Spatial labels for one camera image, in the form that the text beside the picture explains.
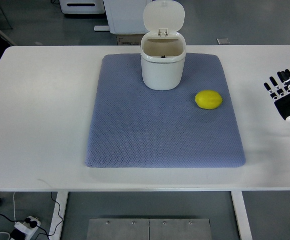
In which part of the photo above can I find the white cabinet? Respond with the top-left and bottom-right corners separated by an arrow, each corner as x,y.
94,0 -> 152,35

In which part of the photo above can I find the white power strip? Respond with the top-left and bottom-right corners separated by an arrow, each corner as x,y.
14,216 -> 41,240

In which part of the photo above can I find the grey metal base plate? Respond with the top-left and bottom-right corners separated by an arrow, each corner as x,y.
87,218 -> 212,240

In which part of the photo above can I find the grey floor socket plate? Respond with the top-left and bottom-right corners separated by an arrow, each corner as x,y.
216,38 -> 230,45

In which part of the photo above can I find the black floor cable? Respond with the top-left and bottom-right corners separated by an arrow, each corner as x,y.
0,191 -> 64,240

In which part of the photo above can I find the white floor cable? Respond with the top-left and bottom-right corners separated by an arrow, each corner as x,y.
0,191 -> 17,240

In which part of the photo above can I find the white trash can with lid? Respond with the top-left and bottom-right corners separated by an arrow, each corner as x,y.
140,0 -> 186,91

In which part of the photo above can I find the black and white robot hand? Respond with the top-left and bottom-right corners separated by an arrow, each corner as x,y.
263,69 -> 290,123

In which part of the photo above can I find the yellow lemon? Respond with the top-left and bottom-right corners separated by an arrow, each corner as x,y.
195,90 -> 223,110

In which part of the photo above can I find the cardboard box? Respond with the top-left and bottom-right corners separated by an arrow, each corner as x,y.
116,34 -> 144,46

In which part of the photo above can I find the blue textured mat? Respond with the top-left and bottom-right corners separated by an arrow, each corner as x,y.
85,53 -> 245,168

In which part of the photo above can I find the right white table leg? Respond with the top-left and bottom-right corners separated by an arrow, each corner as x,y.
231,190 -> 252,240

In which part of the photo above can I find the white appliance with black slot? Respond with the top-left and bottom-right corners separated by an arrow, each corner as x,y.
59,0 -> 105,15

